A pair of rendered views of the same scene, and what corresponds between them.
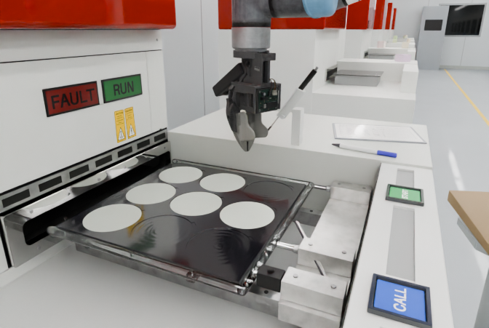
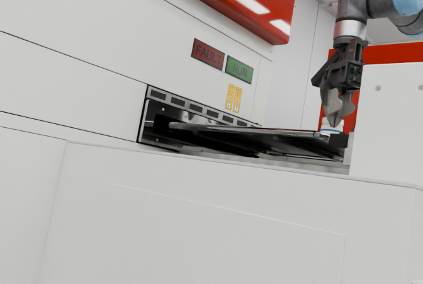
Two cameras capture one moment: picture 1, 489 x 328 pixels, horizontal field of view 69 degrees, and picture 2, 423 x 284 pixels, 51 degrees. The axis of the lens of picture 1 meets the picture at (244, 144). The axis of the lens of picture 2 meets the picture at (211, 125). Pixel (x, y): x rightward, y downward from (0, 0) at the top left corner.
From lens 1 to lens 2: 0.57 m
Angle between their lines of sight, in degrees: 31
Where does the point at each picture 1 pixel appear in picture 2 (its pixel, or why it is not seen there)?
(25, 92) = (186, 33)
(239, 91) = (333, 68)
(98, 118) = (218, 80)
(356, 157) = not seen: outside the picture
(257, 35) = (354, 26)
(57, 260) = not seen: hidden behind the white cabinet
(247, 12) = (348, 9)
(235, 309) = not seen: hidden behind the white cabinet
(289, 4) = (381, 1)
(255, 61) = (350, 45)
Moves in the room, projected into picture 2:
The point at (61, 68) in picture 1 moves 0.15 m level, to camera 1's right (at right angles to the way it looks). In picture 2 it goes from (208, 32) to (266, 36)
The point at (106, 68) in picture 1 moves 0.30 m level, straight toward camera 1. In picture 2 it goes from (233, 50) to (250, 7)
